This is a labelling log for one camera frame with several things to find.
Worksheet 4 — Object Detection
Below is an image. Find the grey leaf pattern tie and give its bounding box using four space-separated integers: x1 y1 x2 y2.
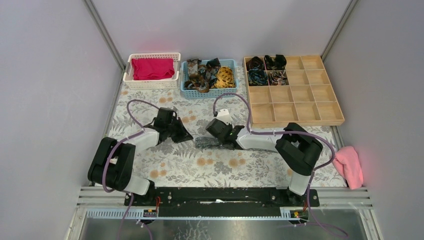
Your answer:
194 136 277 153

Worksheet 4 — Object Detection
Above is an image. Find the rolled black tie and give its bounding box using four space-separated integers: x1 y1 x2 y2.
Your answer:
264 54 287 70

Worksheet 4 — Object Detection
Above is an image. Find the pink cloth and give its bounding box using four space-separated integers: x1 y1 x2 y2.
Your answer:
332 146 364 190

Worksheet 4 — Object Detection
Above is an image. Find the rolled dark red tie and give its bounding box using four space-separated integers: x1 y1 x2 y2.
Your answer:
246 56 265 71

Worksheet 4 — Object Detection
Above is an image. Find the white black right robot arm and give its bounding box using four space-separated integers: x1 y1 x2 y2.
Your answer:
206 118 323 206

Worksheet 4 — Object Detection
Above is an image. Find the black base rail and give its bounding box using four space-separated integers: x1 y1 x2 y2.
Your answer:
124 187 320 218

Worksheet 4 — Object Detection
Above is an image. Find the white plastic basket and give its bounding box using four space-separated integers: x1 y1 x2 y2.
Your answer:
122 52 181 90

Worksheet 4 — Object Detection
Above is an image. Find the dark navy red tie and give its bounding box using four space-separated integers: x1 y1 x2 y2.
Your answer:
197 58 221 89

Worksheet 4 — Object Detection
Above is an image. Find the rolled multicolour tie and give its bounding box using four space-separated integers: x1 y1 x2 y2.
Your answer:
268 69 289 86

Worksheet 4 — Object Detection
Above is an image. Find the yellow patterned tie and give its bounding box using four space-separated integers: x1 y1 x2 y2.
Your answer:
213 66 236 89

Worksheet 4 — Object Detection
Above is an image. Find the floral tablecloth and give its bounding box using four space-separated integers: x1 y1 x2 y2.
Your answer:
102 67 347 188

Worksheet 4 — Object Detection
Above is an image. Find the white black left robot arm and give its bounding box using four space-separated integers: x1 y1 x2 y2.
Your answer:
87 107 194 206

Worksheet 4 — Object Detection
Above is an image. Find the wooden compartment tray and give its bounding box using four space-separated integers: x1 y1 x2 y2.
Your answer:
243 55 345 128

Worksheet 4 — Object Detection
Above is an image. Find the rolled navy blue tie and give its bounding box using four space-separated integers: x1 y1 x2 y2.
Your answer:
248 69 269 86

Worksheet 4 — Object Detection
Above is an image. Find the light blue plastic basket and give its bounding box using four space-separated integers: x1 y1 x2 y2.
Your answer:
179 59 240 100

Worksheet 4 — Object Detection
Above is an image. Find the magenta cloth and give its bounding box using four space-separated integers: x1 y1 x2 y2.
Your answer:
131 58 175 81

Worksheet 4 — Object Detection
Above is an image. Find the orange floral tie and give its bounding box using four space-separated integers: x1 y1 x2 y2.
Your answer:
184 58 210 93

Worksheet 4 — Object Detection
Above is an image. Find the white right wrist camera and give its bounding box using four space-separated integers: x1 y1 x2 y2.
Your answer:
215 108 232 125

